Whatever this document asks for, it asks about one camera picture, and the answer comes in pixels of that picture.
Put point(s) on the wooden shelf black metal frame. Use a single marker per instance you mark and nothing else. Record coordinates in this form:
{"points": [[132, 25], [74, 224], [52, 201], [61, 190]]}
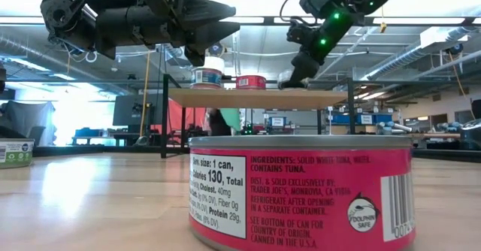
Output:
{"points": [[259, 100]]}

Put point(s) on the white cylinder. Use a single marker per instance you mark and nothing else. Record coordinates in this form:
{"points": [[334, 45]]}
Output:
{"points": [[216, 62]]}

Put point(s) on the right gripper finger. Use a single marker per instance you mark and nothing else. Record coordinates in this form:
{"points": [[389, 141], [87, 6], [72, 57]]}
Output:
{"points": [[302, 70]]}

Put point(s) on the red partition panel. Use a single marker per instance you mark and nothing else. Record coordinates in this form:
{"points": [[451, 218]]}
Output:
{"points": [[176, 117]]}

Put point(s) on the dark rounded object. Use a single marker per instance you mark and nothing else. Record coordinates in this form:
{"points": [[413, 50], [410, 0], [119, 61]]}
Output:
{"points": [[472, 132]]}

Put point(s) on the dark computer monitor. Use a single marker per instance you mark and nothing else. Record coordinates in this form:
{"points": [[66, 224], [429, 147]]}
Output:
{"points": [[127, 110]]}

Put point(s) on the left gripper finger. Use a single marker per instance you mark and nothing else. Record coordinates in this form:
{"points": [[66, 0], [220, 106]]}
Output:
{"points": [[210, 35], [210, 8]]}

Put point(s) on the long silver ventilation duct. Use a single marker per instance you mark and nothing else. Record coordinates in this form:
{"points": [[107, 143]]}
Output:
{"points": [[413, 52]]}

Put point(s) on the red label tuna can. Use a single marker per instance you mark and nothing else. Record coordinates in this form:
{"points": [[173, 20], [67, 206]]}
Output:
{"points": [[251, 82], [300, 191]]}

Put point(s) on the small yellow tag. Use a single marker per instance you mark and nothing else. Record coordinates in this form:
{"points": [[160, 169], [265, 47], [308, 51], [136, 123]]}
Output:
{"points": [[382, 27]]}

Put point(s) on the round black lens device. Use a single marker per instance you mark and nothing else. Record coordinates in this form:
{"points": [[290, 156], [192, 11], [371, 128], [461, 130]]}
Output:
{"points": [[218, 50]]}

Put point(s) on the blue storage bins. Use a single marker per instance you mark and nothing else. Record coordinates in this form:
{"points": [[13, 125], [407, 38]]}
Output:
{"points": [[379, 118]]}

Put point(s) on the person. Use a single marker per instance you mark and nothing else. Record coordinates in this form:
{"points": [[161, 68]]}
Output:
{"points": [[219, 125]]}

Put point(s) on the grey cloth cover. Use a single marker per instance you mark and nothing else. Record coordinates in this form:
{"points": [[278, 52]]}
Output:
{"points": [[26, 117]]}

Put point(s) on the black overhead frame beam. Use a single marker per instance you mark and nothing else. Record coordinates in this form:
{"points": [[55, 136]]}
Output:
{"points": [[268, 20]]}

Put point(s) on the silver flexible duct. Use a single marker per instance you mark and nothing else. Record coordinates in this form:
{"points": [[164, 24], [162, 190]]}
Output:
{"points": [[173, 52]]}

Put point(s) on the green label seafood can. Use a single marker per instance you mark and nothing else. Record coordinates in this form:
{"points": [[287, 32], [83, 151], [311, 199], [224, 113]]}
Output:
{"points": [[15, 153], [285, 76]]}

